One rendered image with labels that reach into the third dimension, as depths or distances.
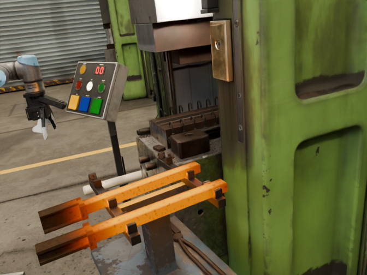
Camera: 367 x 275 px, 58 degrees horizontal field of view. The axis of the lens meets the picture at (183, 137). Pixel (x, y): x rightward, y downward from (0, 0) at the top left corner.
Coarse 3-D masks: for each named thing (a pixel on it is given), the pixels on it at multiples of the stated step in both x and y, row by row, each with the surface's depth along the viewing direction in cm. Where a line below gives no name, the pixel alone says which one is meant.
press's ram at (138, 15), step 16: (128, 0) 126; (144, 0) 110; (160, 0) 102; (176, 0) 105; (192, 0) 107; (144, 16) 114; (160, 16) 104; (176, 16) 106; (192, 16) 108; (208, 16) 111
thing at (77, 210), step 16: (160, 176) 83; (176, 176) 84; (112, 192) 78; (128, 192) 78; (144, 192) 80; (48, 208) 71; (64, 208) 71; (80, 208) 72; (96, 208) 75; (48, 224) 71; (64, 224) 72
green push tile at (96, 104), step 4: (96, 100) 160; (100, 100) 158; (92, 104) 161; (96, 104) 160; (100, 104) 157; (92, 108) 161; (96, 108) 159; (100, 108) 158; (92, 112) 160; (96, 112) 158
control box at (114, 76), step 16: (80, 64) 176; (96, 64) 167; (112, 64) 159; (80, 80) 173; (96, 80) 164; (112, 80) 157; (80, 96) 171; (96, 96) 162; (112, 96) 158; (80, 112) 168; (112, 112) 159
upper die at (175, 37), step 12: (144, 24) 116; (156, 24) 109; (168, 24) 111; (180, 24) 112; (192, 24) 114; (204, 24) 116; (144, 36) 119; (156, 36) 110; (168, 36) 112; (180, 36) 114; (192, 36) 115; (204, 36) 117; (144, 48) 122; (156, 48) 111; (168, 48) 113; (180, 48) 115
